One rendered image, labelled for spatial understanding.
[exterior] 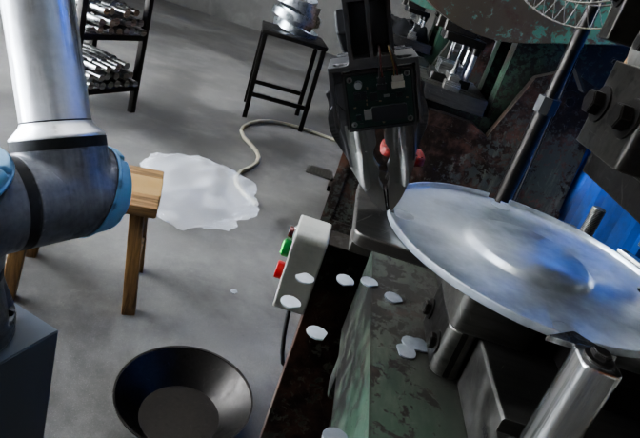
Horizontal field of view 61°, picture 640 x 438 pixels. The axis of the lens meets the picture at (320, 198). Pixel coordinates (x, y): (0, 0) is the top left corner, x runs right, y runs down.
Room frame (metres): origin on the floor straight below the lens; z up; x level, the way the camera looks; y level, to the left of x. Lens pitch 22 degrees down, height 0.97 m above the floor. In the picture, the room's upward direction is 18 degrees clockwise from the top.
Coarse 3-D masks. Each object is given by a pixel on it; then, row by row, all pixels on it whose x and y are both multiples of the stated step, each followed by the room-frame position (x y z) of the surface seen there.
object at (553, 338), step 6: (552, 336) 0.35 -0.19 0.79; (558, 336) 0.35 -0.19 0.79; (564, 336) 0.35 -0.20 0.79; (570, 336) 0.35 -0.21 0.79; (576, 336) 0.36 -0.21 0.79; (582, 336) 0.36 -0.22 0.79; (552, 342) 0.35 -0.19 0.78; (558, 342) 0.35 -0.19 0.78; (564, 342) 0.35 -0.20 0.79; (570, 342) 0.35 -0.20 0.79; (576, 342) 0.35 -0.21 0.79; (582, 342) 0.35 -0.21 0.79; (588, 342) 0.35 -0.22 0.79; (612, 354) 0.35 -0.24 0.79
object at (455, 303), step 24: (360, 192) 0.52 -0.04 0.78; (360, 216) 0.46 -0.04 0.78; (384, 216) 0.48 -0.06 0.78; (360, 240) 0.43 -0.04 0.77; (384, 240) 0.43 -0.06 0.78; (432, 312) 0.52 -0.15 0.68; (456, 312) 0.46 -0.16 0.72; (480, 312) 0.45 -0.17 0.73; (432, 336) 0.46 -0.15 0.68; (456, 336) 0.45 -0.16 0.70; (480, 336) 0.45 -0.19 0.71; (504, 336) 0.45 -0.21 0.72; (528, 336) 0.45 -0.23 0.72; (432, 360) 0.46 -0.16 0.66; (456, 360) 0.45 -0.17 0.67
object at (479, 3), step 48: (432, 0) 1.82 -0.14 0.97; (480, 0) 1.81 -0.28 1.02; (528, 0) 1.81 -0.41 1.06; (576, 0) 1.81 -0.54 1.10; (480, 48) 2.18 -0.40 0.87; (528, 48) 2.08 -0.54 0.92; (624, 48) 2.08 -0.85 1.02; (432, 96) 2.06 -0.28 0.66; (480, 96) 2.13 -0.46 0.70; (528, 96) 2.01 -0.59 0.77; (576, 96) 2.01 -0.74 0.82; (432, 144) 2.02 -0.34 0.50; (480, 144) 2.01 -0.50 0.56; (576, 144) 2.01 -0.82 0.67; (336, 192) 2.02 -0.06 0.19; (528, 192) 2.01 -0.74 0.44
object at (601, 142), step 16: (624, 64) 0.53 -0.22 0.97; (608, 80) 0.54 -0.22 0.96; (624, 80) 0.51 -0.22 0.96; (592, 96) 0.52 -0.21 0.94; (608, 96) 0.52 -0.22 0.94; (624, 96) 0.50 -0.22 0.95; (592, 112) 0.52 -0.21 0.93; (608, 112) 0.51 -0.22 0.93; (624, 112) 0.46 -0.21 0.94; (592, 128) 0.52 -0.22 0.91; (608, 128) 0.50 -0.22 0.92; (624, 128) 0.46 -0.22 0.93; (592, 144) 0.51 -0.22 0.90; (608, 144) 0.48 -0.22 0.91; (624, 144) 0.46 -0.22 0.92; (608, 160) 0.47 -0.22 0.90; (624, 160) 0.45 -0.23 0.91
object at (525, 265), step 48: (432, 192) 0.59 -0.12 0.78; (480, 192) 0.64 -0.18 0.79; (432, 240) 0.46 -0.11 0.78; (480, 240) 0.48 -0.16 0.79; (528, 240) 0.52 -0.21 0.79; (576, 240) 0.59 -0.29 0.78; (480, 288) 0.40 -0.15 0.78; (528, 288) 0.43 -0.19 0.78; (576, 288) 0.45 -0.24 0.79; (624, 288) 0.50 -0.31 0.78; (624, 336) 0.39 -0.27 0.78
